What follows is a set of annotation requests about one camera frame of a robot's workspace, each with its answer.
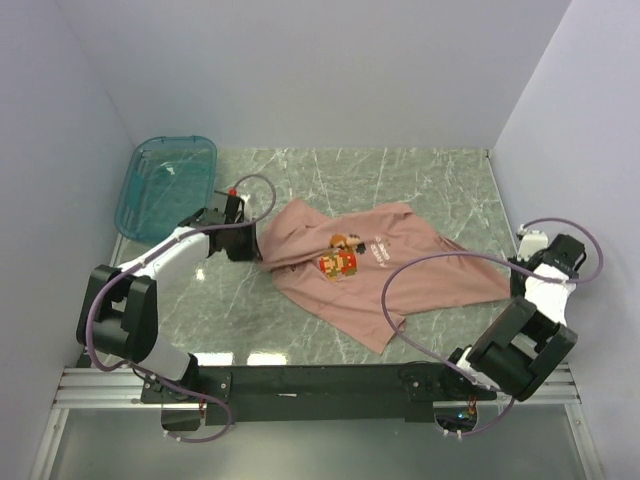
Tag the aluminium frame rail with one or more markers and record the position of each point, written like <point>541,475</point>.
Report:
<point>91,389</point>

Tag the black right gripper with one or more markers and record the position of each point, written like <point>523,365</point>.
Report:
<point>516,289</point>

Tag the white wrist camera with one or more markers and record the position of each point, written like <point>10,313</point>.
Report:
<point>531,241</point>
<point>227,207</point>

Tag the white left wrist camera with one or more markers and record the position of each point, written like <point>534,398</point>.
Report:
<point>227,207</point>

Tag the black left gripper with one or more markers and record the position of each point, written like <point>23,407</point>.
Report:
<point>250,252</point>

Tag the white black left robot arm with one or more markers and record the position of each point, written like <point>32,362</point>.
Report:
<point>119,320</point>

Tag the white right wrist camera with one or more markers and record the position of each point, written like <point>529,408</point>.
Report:
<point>531,241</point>

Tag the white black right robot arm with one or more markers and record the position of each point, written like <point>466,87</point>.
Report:
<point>530,338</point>

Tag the teal transparent plastic basket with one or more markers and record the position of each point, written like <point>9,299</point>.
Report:
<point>168,179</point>

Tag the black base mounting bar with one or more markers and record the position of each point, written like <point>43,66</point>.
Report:
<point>337,392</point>

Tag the pink printed t-shirt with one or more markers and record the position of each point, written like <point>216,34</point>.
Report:
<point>364,272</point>

